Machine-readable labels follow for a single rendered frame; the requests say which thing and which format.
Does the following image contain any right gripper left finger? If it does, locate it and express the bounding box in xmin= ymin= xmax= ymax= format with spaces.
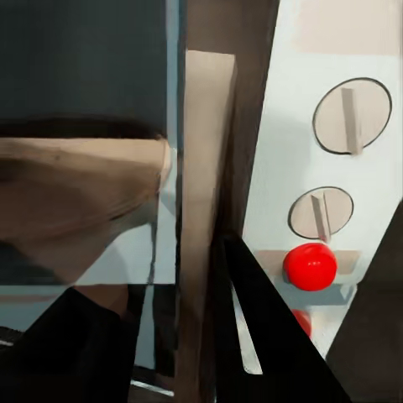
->
xmin=0 ymin=223 xmax=154 ymax=403

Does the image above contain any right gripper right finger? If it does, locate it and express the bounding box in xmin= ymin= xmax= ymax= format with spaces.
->
xmin=211 ymin=224 xmax=352 ymax=403

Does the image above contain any microwave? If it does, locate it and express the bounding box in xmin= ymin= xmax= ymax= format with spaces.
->
xmin=0 ymin=0 xmax=403 ymax=403

